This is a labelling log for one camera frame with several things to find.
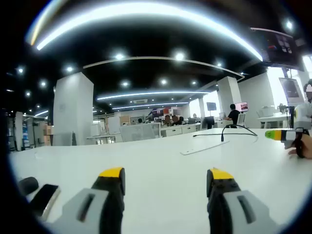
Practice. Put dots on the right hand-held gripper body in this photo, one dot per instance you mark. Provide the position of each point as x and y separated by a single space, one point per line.
302 119

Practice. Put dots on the black smartphone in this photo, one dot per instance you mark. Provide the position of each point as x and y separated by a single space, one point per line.
45 197

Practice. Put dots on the white drawer cabinets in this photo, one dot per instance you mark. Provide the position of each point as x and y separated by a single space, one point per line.
179 129

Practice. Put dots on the white desk USB port panel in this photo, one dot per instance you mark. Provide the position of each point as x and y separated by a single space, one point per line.
204 147

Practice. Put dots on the white desk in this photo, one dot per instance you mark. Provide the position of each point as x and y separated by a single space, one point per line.
151 161

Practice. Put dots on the hanging black monitor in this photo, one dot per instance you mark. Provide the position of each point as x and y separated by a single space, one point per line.
280 46

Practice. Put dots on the stacked cardboard boxes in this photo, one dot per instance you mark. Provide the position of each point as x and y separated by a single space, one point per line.
48 135

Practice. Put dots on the person's right hand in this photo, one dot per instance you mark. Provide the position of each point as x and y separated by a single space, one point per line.
307 150

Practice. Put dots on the black office chair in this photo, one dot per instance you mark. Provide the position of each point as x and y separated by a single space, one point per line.
208 123

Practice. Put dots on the dark screen monitor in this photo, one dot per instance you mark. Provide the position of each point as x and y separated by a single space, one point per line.
211 105

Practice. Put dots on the white square pillar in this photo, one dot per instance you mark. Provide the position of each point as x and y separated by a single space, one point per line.
229 92
73 109

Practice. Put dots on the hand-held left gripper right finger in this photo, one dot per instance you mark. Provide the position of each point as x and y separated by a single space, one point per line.
219 195

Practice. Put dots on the pink screen monitor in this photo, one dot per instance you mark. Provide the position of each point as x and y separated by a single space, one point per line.
241 106

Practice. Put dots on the long ceiling light strip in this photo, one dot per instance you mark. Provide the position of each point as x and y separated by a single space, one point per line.
146 12

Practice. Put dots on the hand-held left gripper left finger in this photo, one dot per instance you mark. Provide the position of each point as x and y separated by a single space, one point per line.
107 195

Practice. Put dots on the screen on stand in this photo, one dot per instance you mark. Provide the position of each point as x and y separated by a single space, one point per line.
291 89

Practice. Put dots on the black cylindrical object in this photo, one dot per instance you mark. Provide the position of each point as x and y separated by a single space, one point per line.
28 185

